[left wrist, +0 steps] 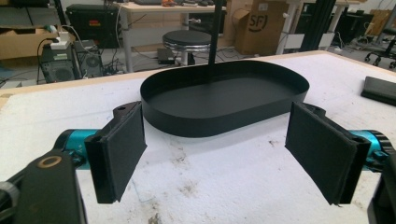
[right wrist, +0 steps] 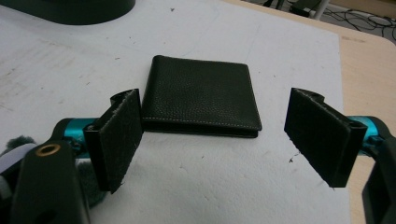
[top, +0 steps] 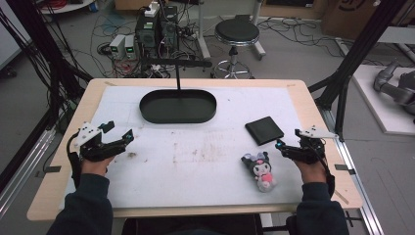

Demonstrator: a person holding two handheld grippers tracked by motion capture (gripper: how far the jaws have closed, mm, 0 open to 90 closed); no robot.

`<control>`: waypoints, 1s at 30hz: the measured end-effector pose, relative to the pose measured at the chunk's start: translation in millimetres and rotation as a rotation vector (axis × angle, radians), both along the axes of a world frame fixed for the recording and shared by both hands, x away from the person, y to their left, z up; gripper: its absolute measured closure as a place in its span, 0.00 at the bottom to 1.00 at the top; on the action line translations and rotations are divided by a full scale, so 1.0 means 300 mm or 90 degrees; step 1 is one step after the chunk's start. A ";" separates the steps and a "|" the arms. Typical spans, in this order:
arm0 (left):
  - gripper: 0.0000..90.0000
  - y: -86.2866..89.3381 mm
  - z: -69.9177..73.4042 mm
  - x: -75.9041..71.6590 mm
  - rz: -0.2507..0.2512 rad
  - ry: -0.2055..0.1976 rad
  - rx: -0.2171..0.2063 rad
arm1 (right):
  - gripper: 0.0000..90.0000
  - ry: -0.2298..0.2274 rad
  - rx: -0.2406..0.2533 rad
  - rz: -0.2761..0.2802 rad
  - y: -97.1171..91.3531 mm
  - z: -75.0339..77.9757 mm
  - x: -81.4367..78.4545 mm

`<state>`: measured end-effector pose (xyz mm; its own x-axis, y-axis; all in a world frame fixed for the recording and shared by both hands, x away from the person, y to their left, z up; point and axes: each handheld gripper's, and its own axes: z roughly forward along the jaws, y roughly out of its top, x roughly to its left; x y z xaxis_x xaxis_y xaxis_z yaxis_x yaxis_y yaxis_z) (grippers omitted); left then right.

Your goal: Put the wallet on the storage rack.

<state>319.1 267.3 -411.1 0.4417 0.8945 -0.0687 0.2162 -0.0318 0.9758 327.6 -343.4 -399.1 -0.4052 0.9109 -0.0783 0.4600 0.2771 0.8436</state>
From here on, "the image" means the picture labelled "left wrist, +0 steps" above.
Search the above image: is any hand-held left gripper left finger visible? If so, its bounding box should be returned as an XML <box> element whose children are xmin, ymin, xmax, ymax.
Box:
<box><xmin>84</xmin><ymin>101</ymin><xmax>148</xmax><ymax>204</ymax></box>

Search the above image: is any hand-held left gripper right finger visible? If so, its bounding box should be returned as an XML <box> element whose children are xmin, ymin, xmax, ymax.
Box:
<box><xmin>284</xmin><ymin>101</ymin><xmax>372</xmax><ymax>206</ymax></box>

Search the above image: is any black oval tray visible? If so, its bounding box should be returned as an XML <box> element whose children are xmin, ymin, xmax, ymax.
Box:
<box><xmin>139</xmin><ymin>60</ymin><xmax>311</xmax><ymax>138</ymax></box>

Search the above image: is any black flat pad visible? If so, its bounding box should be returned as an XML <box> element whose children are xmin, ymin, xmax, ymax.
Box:
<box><xmin>361</xmin><ymin>76</ymin><xmax>396</xmax><ymax>107</ymax></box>

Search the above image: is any grey computer tower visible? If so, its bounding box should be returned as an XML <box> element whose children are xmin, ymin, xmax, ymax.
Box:
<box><xmin>74</xmin><ymin>39</ymin><xmax>105</xmax><ymax>78</ymax></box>

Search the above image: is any black computer tower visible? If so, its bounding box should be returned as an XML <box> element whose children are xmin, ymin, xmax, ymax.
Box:
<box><xmin>39</xmin><ymin>43</ymin><xmax>79</xmax><ymax>84</ymax></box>

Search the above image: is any small black box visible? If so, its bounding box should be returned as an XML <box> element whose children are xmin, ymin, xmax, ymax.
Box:
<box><xmin>156</xmin><ymin>48</ymin><xmax>176</xmax><ymax>65</ymax></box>

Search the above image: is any white power adapter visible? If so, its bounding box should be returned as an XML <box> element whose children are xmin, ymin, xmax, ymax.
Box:
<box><xmin>49</xmin><ymin>30</ymin><xmax>71</xmax><ymax>50</ymax></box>

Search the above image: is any black office chair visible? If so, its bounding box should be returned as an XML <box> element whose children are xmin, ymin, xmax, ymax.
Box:
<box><xmin>363</xmin><ymin>27</ymin><xmax>396</xmax><ymax>70</ymax></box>

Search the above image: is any black hard case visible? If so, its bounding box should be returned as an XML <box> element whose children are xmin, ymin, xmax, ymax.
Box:
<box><xmin>64</xmin><ymin>3</ymin><xmax>121</xmax><ymax>49</ymax></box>

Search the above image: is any black round stool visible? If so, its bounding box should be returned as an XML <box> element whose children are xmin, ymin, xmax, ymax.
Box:
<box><xmin>162</xmin><ymin>29</ymin><xmax>213</xmax><ymax>66</ymax></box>

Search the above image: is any tall cardboard box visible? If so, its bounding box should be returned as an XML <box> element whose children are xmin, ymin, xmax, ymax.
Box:
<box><xmin>231</xmin><ymin>0</ymin><xmax>290</xmax><ymax>57</ymax></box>

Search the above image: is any low cardboard box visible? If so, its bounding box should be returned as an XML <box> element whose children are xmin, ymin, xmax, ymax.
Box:
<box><xmin>0</xmin><ymin>28</ymin><xmax>77</xmax><ymax>61</ymax></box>

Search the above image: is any white desk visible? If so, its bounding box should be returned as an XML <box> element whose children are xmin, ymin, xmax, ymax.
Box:
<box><xmin>116</xmin><ymin>1</ymin><xmax>229</xmax><ymax>73</ymax></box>

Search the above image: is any black stand pole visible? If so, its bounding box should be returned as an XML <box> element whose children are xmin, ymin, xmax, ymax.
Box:
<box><xmin>207</xmin><ymin>0</ymin><xmax>226</xmax><ymax>82</ymax></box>

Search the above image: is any black metal frame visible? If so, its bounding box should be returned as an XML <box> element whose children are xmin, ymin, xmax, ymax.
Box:
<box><xmin>299</xmin><ymin>0</ymin><xmax>338</xmax><ymax>52</ymax></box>

